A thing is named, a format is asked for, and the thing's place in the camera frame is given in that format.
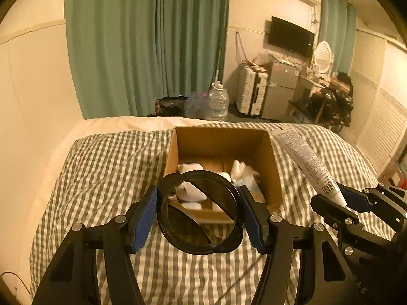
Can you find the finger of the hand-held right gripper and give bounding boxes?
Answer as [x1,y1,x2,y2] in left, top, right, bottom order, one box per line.
[336,182,375,213]
[310,194,361,231]

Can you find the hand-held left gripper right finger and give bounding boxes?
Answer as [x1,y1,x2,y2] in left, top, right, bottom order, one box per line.
[238,185,355,305]

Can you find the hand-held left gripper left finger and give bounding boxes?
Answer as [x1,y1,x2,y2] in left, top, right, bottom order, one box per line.
[32,185,159,305]

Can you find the blue white tissue pack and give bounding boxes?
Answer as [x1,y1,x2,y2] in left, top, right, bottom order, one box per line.
[235,178,266,204]

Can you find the white sock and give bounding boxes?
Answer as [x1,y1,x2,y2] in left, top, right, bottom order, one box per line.
[230,160,260,181]

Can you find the black round lens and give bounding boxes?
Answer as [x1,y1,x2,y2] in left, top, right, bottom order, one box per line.
[156,171,245,255]

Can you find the white printed tube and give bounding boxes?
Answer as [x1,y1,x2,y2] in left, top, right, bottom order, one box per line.
[270,126,347,206]

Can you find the white cylindrical bottle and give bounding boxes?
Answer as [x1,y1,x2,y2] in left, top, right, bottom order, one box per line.
[176,163,205,174]

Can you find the brown cardboard box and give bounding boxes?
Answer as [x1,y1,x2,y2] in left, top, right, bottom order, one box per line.
[162,126,284,226]

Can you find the grey checked blanket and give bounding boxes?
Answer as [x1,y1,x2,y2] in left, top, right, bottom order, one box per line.
[29,121,407,305]

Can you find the black garbage bags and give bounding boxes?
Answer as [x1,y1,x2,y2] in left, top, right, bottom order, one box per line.
[310,71,354,131]

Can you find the white louvred wardrobe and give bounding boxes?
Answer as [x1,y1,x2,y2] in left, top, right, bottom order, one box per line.
[345,27,407,175]

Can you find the dark bag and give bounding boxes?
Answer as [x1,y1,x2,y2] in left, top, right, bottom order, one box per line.
[155,95,186,117]

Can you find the clear water jug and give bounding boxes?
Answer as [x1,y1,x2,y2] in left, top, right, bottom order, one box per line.
[208,82,230,121]

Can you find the bag of plastic bottles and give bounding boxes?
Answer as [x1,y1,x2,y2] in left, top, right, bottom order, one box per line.
[184,91,210,118]

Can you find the white dressing table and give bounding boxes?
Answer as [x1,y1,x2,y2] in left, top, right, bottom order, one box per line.
[288,74,338,124]

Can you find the white suitcase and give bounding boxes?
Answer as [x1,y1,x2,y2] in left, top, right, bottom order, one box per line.
[237,67,270,116]

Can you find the silver small fridge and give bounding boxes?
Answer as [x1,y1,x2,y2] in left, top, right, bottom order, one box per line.
[262,61,301,120]

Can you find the white oval mirror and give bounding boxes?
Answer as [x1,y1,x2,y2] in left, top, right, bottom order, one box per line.
[313,41,334,77]

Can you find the clear plastic bag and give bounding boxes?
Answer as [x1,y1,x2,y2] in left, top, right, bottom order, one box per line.
[253,52,271,67]

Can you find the white curtain wand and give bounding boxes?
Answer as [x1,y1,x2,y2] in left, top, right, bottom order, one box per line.
[214,35,221,83]

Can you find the narrow green curtain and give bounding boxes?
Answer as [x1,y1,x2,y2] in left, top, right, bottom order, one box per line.
[319,0,357,77]

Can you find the wide green curtain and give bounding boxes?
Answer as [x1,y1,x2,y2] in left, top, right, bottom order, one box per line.
[65,0,159,119]

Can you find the black floor cable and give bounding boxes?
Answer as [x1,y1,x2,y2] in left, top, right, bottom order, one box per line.
[0,271,32,296]

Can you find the black wall television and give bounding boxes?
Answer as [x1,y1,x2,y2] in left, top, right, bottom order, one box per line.
[268,16,316,59]

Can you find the hanging wall cable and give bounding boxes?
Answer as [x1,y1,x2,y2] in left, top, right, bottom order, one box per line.
[235,32,252,64]

